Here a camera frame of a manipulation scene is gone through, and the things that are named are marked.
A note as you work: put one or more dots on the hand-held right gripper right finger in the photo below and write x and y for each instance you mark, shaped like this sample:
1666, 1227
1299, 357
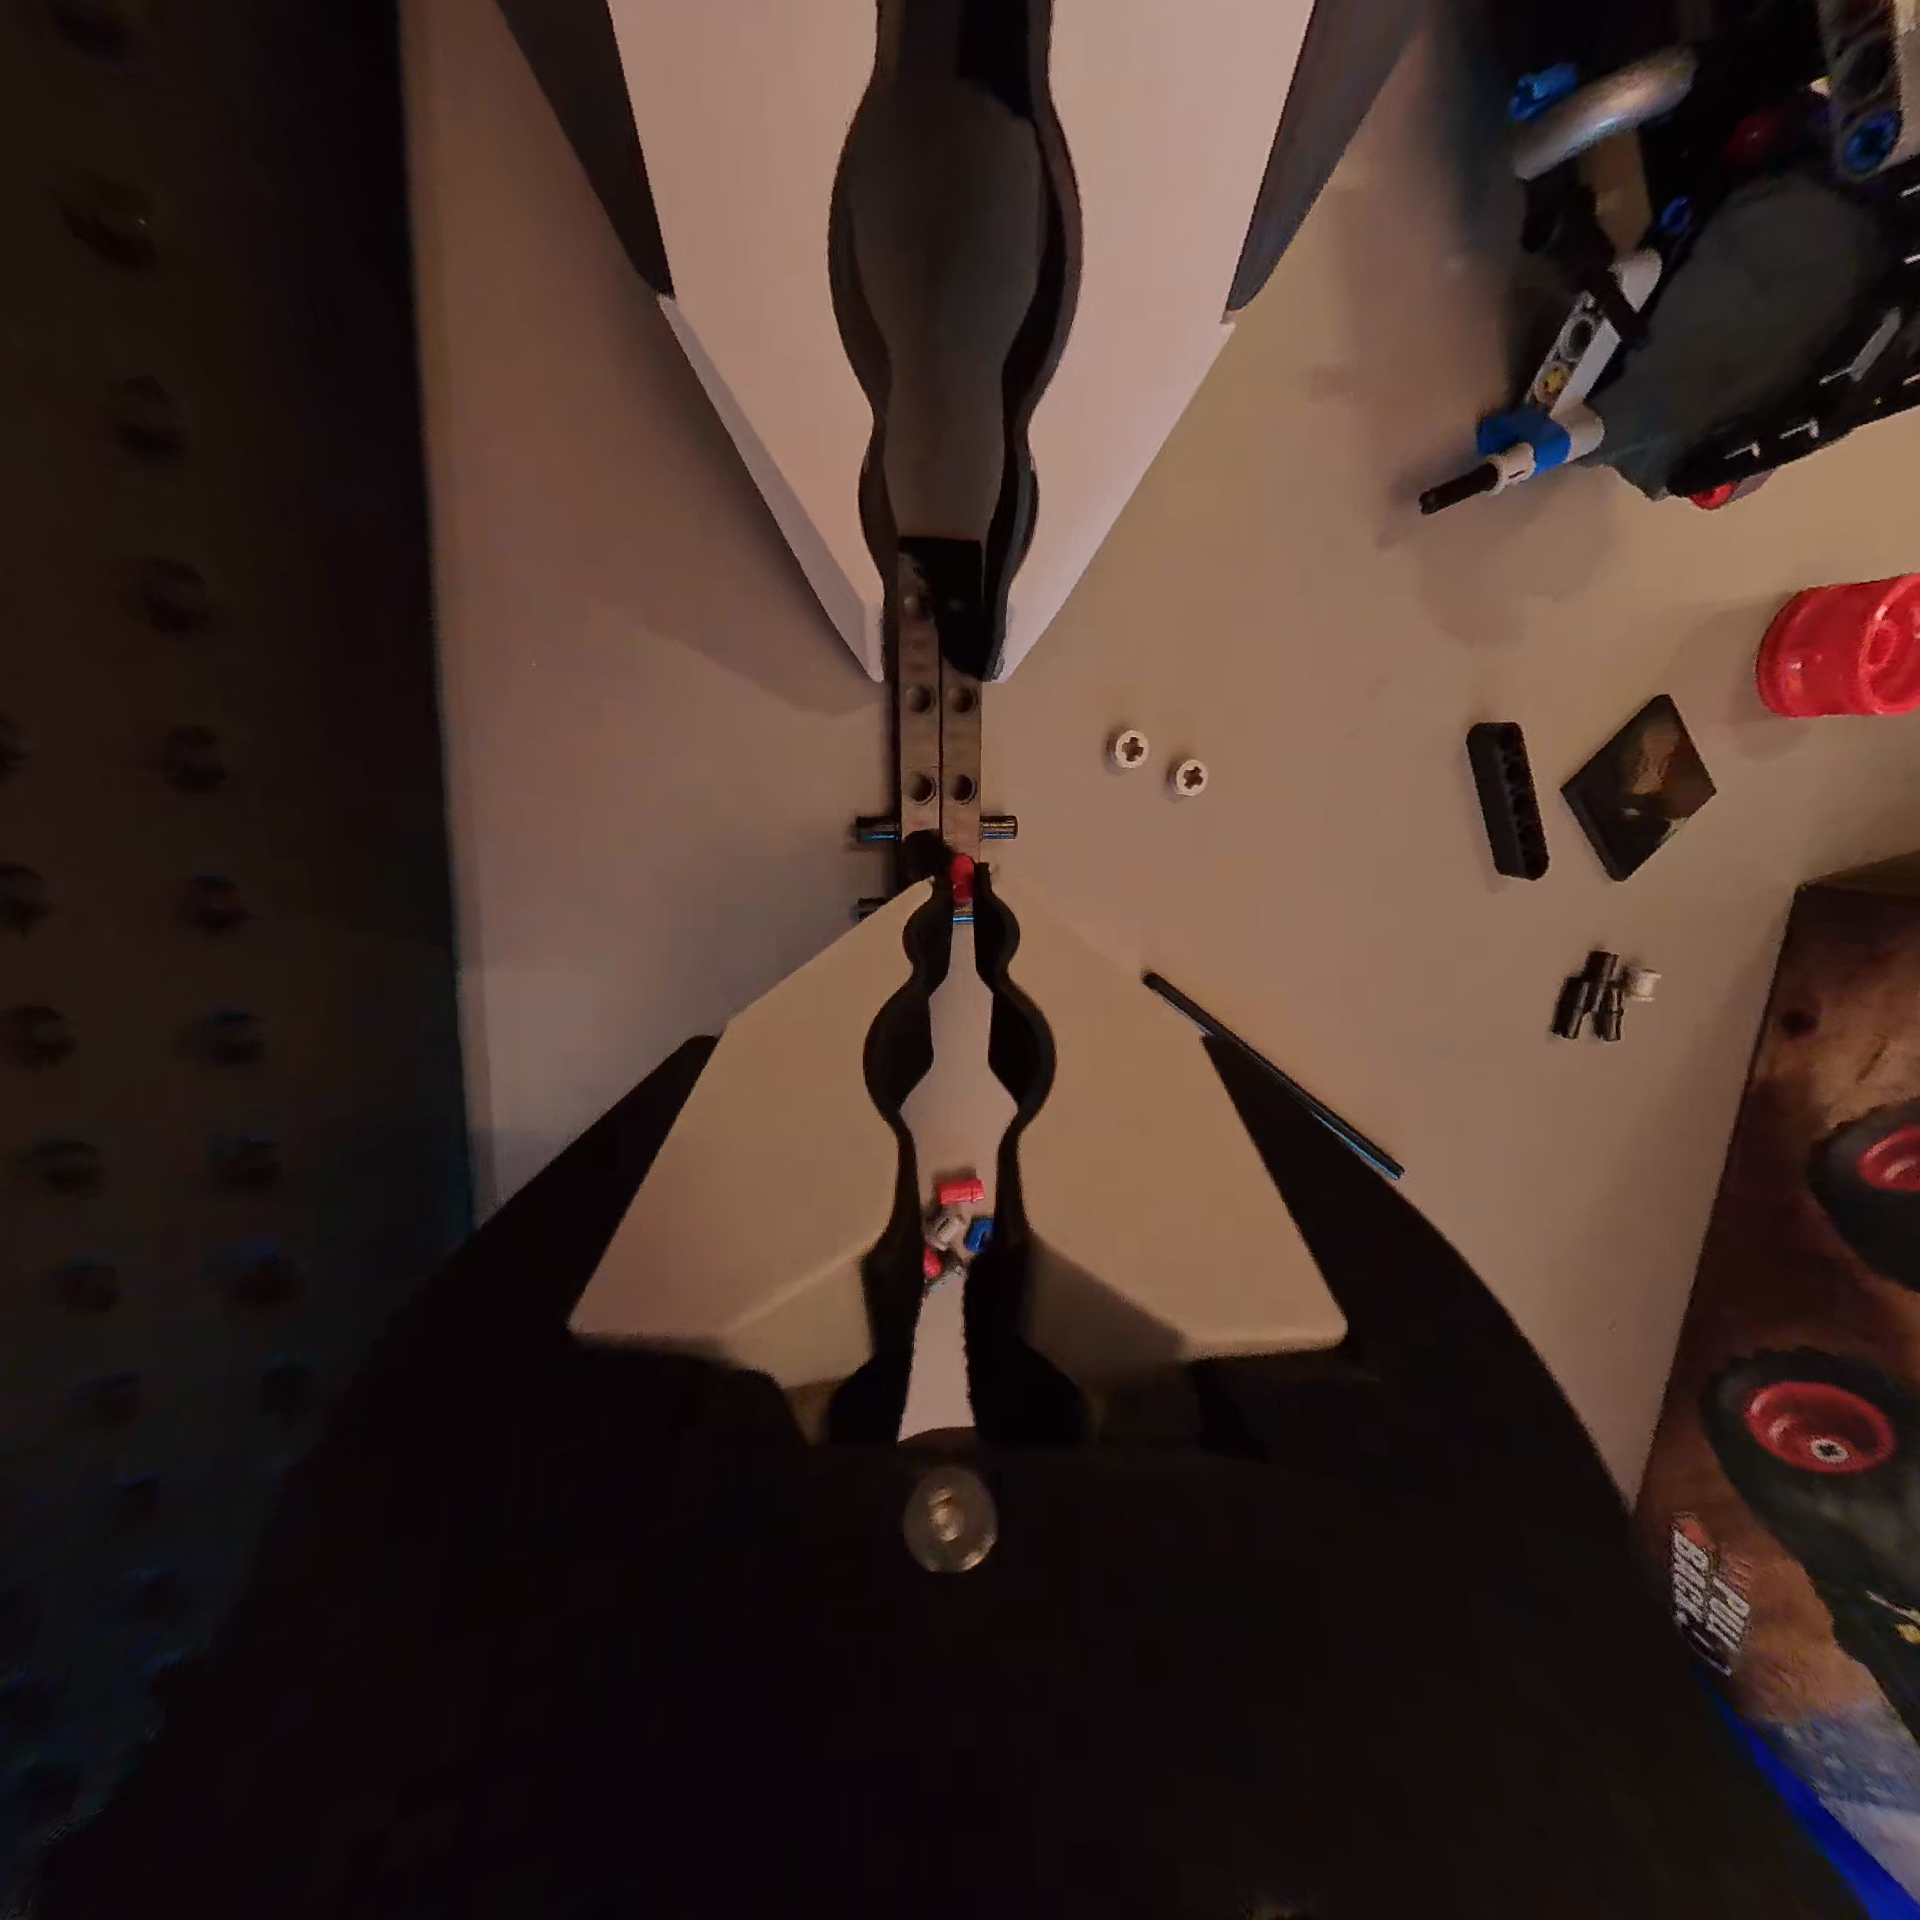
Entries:
1172, 1201

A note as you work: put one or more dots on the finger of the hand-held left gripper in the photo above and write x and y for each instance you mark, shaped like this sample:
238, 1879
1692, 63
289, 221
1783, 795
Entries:
1156, 225
735, 225

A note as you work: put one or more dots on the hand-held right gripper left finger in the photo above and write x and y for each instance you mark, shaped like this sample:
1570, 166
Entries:
735, 1201

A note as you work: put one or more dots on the small red pin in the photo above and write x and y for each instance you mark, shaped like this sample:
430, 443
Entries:
961, 874

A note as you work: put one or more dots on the toy brick truck model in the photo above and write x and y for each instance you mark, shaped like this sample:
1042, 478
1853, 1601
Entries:
1741, 300

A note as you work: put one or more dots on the grey desk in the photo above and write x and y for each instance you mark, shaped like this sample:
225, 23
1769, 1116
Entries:
1276, 599

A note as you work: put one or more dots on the long black axle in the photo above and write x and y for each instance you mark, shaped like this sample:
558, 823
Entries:
1276, 1078

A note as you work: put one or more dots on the bunch of small black pins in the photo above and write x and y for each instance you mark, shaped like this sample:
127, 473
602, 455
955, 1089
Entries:
1587, 998

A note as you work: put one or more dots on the short black brick beam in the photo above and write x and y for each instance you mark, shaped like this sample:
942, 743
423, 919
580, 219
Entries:
1508, 802

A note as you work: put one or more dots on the black smooth square tile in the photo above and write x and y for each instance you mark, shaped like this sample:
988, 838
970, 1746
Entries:
1638, 787

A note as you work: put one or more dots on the dark printed toy box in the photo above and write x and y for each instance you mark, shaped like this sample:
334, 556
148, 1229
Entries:
1801, 1079

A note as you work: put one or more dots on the black perforated panel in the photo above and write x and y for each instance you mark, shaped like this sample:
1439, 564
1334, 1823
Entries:
196, 750

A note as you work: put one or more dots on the red toy wheel hub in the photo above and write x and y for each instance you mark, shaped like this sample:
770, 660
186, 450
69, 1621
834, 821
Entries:
1838, 649

